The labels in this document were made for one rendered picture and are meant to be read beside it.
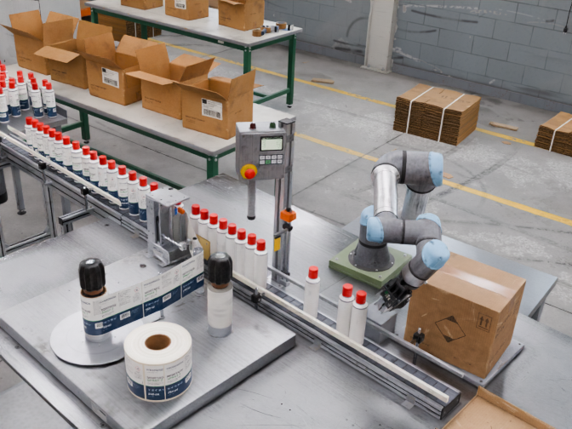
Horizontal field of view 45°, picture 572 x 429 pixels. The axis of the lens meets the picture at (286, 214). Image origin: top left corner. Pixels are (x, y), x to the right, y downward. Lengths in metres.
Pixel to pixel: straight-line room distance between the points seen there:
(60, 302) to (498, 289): 1.51
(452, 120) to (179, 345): 4.64
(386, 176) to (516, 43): 5.57
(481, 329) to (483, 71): 5.83
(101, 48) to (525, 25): 4.44
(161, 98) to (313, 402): 2.74
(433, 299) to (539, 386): 0.45
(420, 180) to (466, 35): 5.62
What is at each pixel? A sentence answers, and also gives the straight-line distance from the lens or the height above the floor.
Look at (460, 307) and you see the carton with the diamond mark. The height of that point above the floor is 1.08.
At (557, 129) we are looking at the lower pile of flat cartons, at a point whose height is 0.20.
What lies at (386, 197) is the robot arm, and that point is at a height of 1.40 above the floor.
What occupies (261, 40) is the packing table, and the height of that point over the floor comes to 0.78.
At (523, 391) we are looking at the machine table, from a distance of 2.46.
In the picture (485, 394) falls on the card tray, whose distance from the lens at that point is 2.37.
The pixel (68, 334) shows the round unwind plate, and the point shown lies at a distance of 2.46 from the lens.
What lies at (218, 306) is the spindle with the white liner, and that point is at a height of 1.01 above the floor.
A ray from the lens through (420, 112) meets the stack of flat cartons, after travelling 6.52.
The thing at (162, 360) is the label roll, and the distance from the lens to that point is 2.10.
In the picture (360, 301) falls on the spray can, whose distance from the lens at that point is 2.30.
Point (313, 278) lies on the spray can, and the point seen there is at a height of 1.05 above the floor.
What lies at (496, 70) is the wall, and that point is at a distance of 7.90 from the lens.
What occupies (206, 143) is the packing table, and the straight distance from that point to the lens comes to 4.12.
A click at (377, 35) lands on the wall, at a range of 8.40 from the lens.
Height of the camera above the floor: 2.38
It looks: 28 degrees down
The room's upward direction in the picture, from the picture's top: 3 degrees clockwise
